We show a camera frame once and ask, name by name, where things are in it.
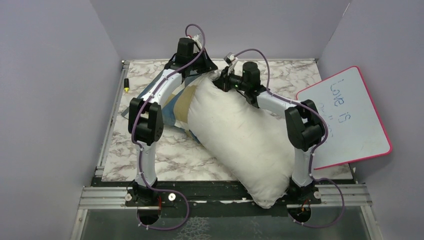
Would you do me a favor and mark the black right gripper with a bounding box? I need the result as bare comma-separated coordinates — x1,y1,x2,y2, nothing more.
207,67,248,95

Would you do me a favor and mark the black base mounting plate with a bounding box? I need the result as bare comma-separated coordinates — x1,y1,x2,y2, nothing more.
91,175,359,220

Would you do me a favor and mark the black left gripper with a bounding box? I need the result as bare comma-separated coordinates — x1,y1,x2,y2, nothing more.
187,46,219,74

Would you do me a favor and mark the white pillow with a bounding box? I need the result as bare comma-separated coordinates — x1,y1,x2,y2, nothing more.
187,75,295,209

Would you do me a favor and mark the pink framed whiteboard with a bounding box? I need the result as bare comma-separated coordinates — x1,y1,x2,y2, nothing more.
296,66,393,170

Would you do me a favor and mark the aluminium front rail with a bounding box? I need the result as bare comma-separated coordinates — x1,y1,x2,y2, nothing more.
78,184,373,210

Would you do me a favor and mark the yellow black marker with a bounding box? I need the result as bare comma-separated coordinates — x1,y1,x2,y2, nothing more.
123,78,130,93

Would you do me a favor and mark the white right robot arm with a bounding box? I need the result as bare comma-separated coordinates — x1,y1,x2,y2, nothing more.
213,59,327,204

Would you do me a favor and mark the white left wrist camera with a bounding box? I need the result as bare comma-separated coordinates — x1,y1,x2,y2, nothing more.
191,33,203,49

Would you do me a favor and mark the blue yellow patchwork pillowcase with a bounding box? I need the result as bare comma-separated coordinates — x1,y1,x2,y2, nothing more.
120,74,208,145

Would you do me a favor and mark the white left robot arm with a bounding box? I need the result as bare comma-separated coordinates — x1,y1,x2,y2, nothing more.
128,36,218,206

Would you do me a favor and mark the aluminium table edge rail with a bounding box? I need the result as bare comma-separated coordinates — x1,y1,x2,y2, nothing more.
94,60,131,178

